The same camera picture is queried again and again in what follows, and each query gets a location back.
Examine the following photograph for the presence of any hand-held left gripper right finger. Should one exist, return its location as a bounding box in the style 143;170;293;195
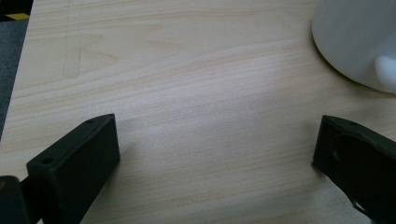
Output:
312;115;396;224

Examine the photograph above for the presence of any yellow-black striped stand base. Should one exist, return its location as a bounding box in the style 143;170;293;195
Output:
0;0;34;22

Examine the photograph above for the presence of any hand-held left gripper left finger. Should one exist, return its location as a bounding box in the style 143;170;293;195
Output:
26;113;121;224

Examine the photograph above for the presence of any silver metal cup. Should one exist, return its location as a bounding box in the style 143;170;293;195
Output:
311;0;396;95

